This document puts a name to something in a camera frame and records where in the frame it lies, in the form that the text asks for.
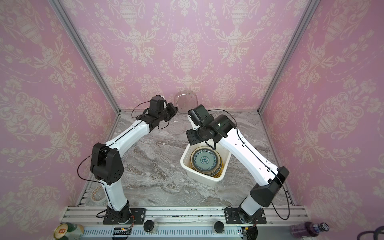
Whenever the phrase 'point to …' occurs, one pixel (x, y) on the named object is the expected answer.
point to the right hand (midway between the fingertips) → (194, 136)
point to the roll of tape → (98, 193)
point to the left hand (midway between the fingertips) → (180, 108)
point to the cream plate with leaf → (209, 172)
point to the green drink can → (68, 231)
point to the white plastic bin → (192, 175)
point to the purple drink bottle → (308, 229)
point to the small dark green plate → (205, 159)
